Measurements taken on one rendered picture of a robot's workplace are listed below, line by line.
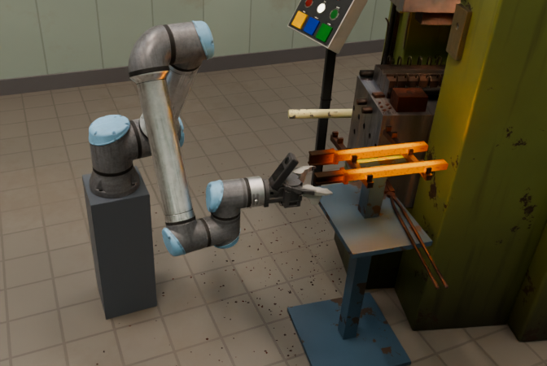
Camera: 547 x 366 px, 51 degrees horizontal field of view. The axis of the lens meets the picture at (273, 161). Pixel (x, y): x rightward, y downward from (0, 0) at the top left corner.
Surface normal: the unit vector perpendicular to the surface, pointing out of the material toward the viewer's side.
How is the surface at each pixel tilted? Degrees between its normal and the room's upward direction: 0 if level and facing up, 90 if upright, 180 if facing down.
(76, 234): 0
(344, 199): 0
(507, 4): 90
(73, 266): 0
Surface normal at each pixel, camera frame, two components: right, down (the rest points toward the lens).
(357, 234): 0.06, -0.85
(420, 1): 0.14, 0.53
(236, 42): 0.40, 0.50
